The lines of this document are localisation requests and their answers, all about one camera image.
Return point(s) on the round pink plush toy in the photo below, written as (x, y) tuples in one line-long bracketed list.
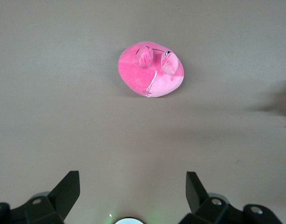
[(138, 74)]

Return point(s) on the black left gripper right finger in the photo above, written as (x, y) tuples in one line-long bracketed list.
[(203, 205)]

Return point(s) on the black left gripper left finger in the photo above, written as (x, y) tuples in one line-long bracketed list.
[(51, 205)]

